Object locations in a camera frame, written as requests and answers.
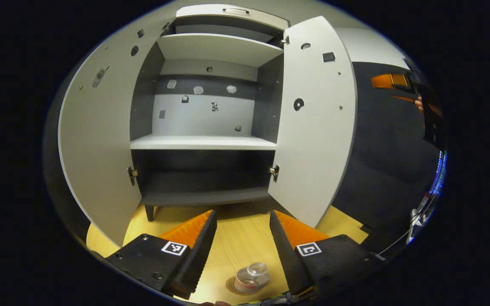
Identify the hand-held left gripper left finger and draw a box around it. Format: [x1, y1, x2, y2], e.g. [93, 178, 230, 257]
[105, 209, 218, 299]

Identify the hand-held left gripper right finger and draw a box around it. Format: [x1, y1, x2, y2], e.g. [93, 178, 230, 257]
[269, 210, 384, 298]

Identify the clear plastic bottle red label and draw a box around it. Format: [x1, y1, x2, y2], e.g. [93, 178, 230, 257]
[234, 262, 271, 293]

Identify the round brown coaster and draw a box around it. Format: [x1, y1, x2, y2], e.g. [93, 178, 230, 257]
[225, 276, 267, 296]

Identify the grey white cabinet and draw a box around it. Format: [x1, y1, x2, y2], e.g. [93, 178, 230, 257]
[128, 4, 293, 222]

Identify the white cabinet door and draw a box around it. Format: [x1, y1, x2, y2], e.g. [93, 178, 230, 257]
[267, 16, 359, 229]
[57, 2, 178, 248]

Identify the white cabinet shelf board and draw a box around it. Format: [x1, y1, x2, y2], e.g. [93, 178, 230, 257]
[156, 33, 284, 68]
[130, 134, 278, 151]

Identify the white cabinet drawer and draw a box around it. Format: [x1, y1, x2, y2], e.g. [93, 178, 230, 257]
[174, 4, 291, 31]

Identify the white cable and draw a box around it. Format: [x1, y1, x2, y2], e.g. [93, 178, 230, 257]
[376, 200, 438, 258]

